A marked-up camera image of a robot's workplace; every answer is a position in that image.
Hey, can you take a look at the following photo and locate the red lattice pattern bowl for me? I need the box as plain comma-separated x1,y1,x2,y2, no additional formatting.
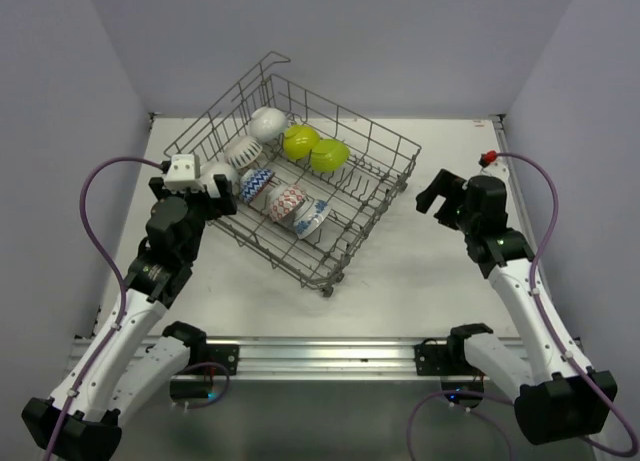
267,184,306,222

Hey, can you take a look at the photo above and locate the blue floral pattern bowl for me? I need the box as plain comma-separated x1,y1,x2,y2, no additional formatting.
293,197,332,239

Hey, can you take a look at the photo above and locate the lime green bowl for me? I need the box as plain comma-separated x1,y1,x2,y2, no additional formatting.
283,124,320,161
310,139,350,173

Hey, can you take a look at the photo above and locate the lime green bowl front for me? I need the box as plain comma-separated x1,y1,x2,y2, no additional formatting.
310,139,350,173

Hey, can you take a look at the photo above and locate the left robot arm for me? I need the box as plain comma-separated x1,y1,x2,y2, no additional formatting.
22,175,237,460

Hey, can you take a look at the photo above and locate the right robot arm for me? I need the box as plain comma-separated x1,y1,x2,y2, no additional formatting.
416,169,618,445

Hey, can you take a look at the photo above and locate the blue zigzag pattern bowl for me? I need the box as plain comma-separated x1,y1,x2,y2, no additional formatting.
239,168,274,204

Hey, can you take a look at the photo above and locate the white bowl with dark stripes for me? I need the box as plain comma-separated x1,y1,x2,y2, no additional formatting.
224,136,263,170

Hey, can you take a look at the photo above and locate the plain white bowl at back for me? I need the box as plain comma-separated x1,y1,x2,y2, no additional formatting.
249,106,288,143

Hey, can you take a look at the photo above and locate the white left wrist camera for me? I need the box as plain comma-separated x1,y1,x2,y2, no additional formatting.
163,154,201,192

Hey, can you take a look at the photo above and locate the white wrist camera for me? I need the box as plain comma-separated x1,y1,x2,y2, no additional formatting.
163,154,201,192
479,151,510,183

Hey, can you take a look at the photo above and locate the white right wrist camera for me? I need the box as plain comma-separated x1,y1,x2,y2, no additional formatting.
479,151,510,183

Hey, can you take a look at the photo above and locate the grey wire dish rack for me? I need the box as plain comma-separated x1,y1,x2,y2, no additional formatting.
164,51,421,297

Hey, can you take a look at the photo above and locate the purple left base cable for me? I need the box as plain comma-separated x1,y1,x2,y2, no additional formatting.
172,361,232,410

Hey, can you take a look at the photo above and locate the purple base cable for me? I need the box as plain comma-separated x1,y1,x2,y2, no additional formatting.
172,361,232,410
405,389,521,461

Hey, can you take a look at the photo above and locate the aluminium mounting rail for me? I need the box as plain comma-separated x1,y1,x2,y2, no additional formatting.
67,335,586,382

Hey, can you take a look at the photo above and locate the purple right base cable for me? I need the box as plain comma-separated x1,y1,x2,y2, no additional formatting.
405,389,521,461

